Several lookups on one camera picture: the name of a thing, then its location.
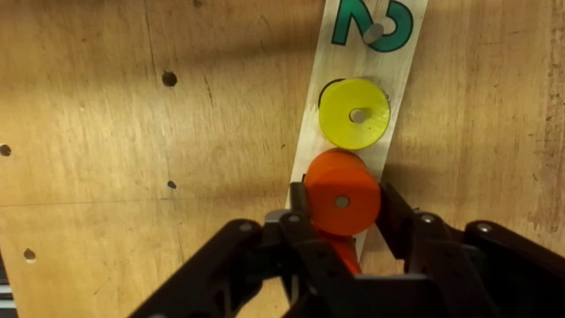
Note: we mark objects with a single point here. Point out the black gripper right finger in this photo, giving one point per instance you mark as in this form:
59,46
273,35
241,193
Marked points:
495,265

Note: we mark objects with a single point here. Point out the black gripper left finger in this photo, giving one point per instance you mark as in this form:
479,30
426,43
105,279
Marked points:
236,258

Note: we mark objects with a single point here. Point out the long white wooden peg board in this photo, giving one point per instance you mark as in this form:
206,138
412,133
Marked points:
354,55

